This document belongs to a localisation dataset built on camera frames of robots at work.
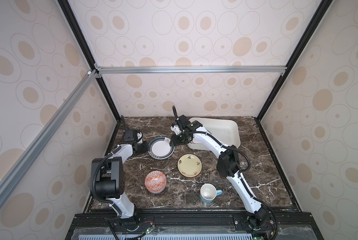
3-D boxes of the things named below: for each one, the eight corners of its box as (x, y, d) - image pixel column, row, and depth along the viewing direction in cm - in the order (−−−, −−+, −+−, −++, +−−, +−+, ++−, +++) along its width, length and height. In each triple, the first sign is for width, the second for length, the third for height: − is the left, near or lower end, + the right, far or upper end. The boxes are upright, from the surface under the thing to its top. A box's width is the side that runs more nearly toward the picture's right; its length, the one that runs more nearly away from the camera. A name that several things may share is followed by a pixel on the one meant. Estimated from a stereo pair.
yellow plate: (177, 177, 91) (177, 175, 88) (177, 156, 100) (177, 153, 98) (202, 177, 91) (203, 175, 88) (200, 156, 100) (201, 153, 98)
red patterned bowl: (146, 194, 85) (143, 189, 79) (148, 175, 92) (146, 170, 86) (165, 194, 85) (164, 189, 79) (167, 175, 92) (166, 170, 86)
